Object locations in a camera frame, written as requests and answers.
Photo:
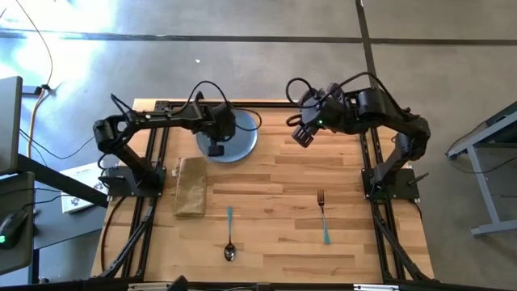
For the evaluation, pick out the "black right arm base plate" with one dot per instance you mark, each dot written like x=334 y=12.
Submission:
x=398 y=188

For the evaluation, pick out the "beige folded cloth napkin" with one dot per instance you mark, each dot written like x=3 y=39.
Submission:
x=190 y=186

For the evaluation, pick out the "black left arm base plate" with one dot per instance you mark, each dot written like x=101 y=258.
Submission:
x=121 y=182

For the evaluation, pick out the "white printed booklet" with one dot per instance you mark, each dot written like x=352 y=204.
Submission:
x=81 y=182

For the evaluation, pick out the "grey monitor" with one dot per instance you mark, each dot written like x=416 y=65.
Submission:
x=10 y=125

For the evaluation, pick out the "black table-level camera mount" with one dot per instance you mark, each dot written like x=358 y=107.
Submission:
x=178 y=283

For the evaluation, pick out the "black aluminium table frame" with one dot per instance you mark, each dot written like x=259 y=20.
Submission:
x=266 y=104

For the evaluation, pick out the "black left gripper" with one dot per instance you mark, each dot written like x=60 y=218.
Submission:
x=224 y=121

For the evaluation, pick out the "black desk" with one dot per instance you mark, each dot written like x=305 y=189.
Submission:
x=60 y=182

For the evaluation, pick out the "blue metal-frame table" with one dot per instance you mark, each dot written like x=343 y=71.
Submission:
x=480 y=161

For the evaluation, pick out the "blue round plate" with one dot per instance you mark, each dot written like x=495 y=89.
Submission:
x=244 y=141

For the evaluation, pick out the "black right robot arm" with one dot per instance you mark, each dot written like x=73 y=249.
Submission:
x=404 y=125

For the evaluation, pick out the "black computer mouse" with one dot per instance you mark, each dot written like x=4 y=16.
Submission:
x=12 y=228

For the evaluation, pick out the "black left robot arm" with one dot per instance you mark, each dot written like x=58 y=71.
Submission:
x=161 y=119

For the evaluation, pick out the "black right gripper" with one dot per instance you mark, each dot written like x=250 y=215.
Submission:
x=323 y=109

